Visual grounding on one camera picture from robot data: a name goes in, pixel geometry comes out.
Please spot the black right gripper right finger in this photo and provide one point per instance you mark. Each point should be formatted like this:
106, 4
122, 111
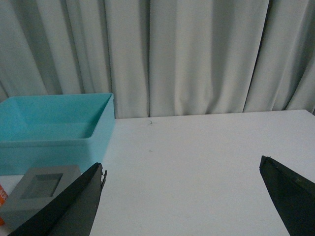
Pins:
292, 195

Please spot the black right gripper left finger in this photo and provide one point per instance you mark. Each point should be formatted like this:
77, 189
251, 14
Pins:
72, 212

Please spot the gray block square hole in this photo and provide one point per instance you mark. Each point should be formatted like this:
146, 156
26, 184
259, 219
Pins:
37, 188

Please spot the orange cylinder part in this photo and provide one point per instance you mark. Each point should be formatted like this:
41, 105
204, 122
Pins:
3, 197

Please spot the blue plastic box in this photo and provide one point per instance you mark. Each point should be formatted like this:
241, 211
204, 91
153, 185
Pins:
53, 130

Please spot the white-gray curtain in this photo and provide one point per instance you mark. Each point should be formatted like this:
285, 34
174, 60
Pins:
163, 57

